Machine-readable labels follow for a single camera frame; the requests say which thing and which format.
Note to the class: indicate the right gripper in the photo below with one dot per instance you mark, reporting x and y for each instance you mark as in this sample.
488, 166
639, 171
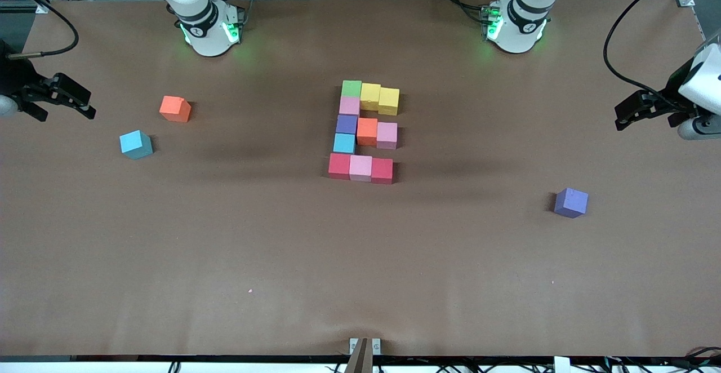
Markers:
17, 81

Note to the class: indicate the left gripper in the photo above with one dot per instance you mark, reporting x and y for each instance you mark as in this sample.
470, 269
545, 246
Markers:
671, 98

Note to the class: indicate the yellow foam cube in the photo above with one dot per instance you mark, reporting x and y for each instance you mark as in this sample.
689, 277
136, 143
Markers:
388, 100
370, 95

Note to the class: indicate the pink foam cube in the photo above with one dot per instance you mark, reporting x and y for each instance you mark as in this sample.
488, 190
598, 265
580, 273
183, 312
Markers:
349, 105
387, 134
360, 167

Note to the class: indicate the red foam cube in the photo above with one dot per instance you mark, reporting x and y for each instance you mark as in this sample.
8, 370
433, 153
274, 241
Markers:
339, 165
382, 170

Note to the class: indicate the cyan foam cube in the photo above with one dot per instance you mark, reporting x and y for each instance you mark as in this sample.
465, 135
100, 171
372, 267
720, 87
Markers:
135, 143
344, 143

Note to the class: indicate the blue-violet foam cube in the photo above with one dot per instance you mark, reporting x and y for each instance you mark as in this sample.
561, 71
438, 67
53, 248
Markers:
346, 123
570, 201

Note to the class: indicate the orange foam cube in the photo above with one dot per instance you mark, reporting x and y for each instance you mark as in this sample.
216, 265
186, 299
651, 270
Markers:
174, 108
367, 129

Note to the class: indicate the green foam cube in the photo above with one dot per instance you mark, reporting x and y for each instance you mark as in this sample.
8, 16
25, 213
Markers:
351, 88

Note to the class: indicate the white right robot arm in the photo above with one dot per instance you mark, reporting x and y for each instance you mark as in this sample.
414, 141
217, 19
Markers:
203, 21

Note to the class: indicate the metal corner clamp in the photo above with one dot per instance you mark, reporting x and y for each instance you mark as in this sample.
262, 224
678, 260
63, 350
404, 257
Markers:
43, 8
685, 0

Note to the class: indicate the small white box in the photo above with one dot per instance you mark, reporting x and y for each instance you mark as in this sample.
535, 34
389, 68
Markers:
561, 365

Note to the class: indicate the brown table cover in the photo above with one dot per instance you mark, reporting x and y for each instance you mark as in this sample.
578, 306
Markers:
338, 277

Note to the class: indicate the metal mount with brown post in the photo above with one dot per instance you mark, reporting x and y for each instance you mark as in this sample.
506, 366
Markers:
360, 356

